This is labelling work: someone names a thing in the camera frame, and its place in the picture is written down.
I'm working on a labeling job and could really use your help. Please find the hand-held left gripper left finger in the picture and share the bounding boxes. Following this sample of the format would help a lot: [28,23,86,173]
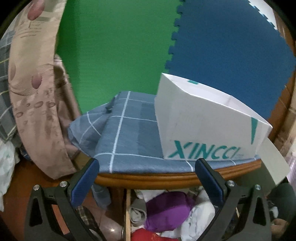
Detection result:
[24,158,109,241]

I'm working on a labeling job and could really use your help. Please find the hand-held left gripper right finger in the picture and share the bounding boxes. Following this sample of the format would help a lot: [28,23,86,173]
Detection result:
[195,158,272,241]

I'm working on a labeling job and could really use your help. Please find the white underwear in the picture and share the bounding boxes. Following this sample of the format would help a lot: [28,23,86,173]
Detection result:
[180,202,220,241]

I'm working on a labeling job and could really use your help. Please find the purple underwear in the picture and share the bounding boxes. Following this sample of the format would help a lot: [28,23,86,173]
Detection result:
[144,191,196,232]

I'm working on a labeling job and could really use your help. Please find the white cloth garment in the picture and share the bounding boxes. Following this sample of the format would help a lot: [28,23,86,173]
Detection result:
[135,189,167,202]

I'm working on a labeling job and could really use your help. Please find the grey sock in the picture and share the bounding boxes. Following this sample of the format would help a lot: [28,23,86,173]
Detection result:
[129,199,148,227]

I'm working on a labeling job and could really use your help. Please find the white cardboard box teal print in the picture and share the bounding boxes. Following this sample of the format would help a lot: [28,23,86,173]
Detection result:
[154,72,273,160]

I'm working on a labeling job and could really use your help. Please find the red underwear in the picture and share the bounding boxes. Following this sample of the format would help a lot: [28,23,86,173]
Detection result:
[131,228,167,241]

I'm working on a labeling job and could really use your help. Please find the plaid slipper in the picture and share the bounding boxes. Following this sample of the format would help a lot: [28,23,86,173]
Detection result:
[76,205,107,241]

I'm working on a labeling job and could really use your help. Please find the wooden nightstand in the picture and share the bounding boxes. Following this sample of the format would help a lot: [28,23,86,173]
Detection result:
[94,159,264,241]

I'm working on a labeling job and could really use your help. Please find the blue checked cloth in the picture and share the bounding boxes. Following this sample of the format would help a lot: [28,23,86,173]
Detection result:
[68,91,262,209]

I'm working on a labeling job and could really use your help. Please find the white crumpled cloth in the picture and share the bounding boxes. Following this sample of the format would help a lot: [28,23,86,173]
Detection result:
[0,139,21,211]

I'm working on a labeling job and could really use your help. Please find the person's dark pants leg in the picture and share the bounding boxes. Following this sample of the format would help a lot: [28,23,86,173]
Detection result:
[268,183,296,223]

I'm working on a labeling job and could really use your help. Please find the pale pink cloth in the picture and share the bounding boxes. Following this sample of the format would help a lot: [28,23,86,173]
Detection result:
[285,151,296,176]

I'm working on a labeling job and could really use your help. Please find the brown satin cloth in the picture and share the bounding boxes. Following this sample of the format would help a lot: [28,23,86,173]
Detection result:
[54,56,81,160]

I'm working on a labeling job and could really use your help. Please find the beige floral pillow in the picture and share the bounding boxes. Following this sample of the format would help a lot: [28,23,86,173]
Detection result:
[8,0,77,180]

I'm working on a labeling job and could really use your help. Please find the grey plaid bedding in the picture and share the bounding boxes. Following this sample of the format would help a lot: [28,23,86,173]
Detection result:
[0,30,21,144]

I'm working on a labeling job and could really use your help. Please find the blue foam mat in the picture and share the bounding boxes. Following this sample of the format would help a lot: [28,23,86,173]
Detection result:
[165,0,293,112]

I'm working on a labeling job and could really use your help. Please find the green foam mat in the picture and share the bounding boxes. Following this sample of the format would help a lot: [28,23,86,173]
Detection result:
[55,0,185,114]

